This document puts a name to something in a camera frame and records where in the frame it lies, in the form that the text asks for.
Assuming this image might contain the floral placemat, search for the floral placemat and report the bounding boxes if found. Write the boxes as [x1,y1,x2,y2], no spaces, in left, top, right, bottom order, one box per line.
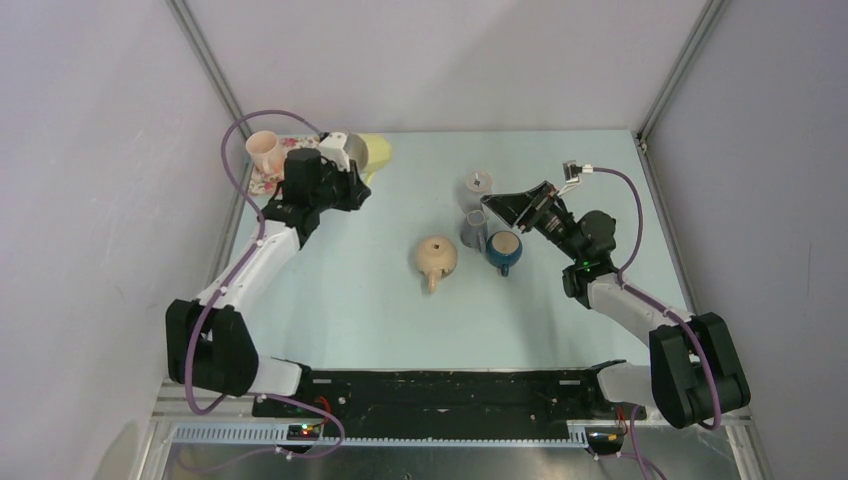
[248,135,320,197]

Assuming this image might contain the grey mug far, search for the grey mug far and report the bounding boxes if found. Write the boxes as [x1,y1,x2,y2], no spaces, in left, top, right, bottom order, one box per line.
[455,170,493,213]

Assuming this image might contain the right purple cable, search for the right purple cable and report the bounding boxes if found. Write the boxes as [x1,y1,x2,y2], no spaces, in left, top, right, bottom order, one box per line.
[586,166,723,431]

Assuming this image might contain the grey mug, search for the grey mug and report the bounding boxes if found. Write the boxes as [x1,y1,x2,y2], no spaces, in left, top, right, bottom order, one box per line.
[455,170,493,213]
[460,209,488,253]

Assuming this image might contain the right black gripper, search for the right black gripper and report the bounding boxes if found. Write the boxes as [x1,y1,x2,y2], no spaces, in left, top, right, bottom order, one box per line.
[482,181,584,263]

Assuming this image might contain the grey mug near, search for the grey mug near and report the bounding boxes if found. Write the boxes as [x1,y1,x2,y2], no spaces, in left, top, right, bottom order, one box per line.
[460,209,488,253]

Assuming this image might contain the yellow ceramic mug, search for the yellow ceramic mug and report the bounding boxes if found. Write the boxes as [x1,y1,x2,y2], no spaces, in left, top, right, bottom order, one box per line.
[348,133,392,185]

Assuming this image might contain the pink ceramic mug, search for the pink ceramic mug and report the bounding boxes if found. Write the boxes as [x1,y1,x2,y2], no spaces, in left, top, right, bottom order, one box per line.
[245,130,285,175]

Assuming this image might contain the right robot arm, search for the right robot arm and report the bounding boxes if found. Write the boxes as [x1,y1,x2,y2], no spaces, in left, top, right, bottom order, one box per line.
[481,182,751,429]

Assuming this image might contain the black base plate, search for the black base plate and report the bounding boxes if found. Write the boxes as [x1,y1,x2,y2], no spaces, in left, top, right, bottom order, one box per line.
[252,366,633,441]

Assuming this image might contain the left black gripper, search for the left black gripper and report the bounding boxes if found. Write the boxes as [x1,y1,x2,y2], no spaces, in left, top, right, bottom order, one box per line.
[309,157,370,213]

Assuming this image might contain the grey cable duct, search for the grey cable duct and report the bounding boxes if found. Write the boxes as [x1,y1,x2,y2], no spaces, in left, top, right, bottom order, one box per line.
[170,423,591,448]

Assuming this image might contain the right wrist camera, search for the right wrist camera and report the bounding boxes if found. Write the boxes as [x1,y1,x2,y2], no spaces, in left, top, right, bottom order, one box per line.
[556,160,594,198]

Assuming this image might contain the blue ceramic mug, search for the blue ceramic mug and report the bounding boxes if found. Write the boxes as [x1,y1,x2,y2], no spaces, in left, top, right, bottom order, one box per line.
[485,230,523,277]

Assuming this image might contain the beige ceramic mug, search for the beige ceramic mug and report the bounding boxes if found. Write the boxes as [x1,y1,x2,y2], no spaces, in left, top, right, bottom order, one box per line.
[415,235,458,294]

